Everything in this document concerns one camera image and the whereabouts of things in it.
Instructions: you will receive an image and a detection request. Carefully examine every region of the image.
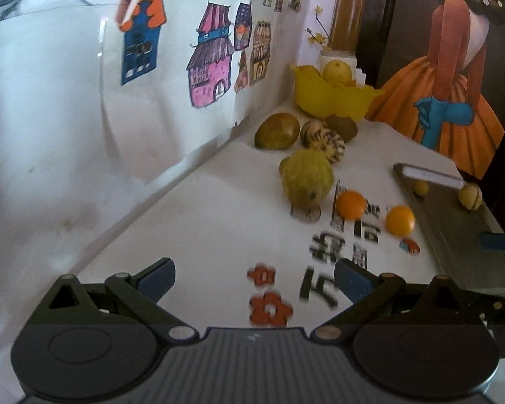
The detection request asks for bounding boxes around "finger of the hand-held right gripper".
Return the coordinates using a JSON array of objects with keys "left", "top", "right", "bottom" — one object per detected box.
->
[
  {"left": 459, "top": 288, "right": 505, "bottom": 348},
  {"left": 478, "top": 231, "right": 505, "bottom": 254}
]

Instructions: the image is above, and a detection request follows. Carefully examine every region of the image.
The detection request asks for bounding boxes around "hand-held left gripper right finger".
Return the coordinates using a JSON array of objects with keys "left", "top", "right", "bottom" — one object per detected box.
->
[{"left": 310, "top": 259, "right": 487, "bottom": 343}]

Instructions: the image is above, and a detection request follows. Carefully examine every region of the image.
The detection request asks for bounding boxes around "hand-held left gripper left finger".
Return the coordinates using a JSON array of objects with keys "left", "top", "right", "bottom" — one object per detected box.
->
[{"left": 23, "top": 258, "right": 199, "bottom": 343}]

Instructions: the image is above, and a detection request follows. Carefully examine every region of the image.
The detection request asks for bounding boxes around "brown kiwi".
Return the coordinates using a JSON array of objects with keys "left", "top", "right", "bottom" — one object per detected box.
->
[{"left": 325, "top": 113, "right": 358, "bottom": 142}]

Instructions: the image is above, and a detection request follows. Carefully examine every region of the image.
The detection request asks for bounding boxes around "brown-green mango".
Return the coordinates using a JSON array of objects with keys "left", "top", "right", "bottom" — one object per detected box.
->
[{"left": 255, "top": 112, "right": 300, "bottom": 150}]

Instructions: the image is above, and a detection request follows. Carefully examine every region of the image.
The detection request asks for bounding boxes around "yellow bowl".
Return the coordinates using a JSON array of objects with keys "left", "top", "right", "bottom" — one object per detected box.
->
[{"left": 290, "top": 64, "right": 384, "bottom": 121}]

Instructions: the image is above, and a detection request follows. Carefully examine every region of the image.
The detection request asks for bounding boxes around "grey metal tray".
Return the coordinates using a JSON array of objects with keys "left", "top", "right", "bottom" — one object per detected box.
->
[{"left": 393, "top": 162, "right": 505, "bottom": 296}]

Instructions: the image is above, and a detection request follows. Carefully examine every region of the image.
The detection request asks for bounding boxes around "small striped round fruit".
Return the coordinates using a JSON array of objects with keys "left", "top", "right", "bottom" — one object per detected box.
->
[{"left": 458, "top": 183, "right": 483, "bottom": 211}]

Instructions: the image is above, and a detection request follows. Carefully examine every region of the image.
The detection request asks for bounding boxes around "orange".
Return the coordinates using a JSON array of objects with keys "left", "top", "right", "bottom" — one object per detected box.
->
[
  {"left": 335, "top": 190, "right": 367, "bottom": 221},
  {"left": 385, "top": 205, "right": 416, "bottom": 237}
]

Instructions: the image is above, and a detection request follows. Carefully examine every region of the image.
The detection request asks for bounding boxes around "white printed table cover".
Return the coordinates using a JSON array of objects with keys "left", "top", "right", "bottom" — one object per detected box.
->
[{"left": 67, "top": 101, "right": 505, "bottom": 346}]

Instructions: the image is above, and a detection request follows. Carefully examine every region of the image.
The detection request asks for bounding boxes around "orange dress figure poster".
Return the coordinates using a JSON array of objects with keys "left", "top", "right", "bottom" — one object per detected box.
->
[{"left": 364, "top": 0, "right": 505, "bottom": 180}]

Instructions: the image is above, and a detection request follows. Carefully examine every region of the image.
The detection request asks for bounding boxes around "yellow pear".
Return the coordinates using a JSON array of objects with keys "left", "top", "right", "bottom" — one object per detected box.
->
[{"left": 322, "top": 60, "right": 354, "bottom": 85}]

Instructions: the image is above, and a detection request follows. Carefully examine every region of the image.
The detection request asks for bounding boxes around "white jar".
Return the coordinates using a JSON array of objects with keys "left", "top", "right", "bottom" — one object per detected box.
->
[{"left": 319, "top": 48, "right": 357, "bottom": 77}]

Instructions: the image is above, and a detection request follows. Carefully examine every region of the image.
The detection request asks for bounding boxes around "yellow flower sprig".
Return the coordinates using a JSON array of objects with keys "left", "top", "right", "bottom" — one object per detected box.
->
[{"left": 306, "top": 6, "right": 331, "bottom": 48}]

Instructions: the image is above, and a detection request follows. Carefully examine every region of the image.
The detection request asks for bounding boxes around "colourful houses wall poster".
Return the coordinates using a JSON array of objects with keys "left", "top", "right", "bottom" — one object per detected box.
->
[{"left": 101, "top": 0, "right": 310, "bottom": 184}]

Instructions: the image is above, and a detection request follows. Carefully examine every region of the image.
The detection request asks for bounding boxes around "wooden post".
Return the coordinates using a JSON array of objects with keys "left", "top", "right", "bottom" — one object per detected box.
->
[{"left": 329, "top": 0, "right": 373, "bottom": 53}]

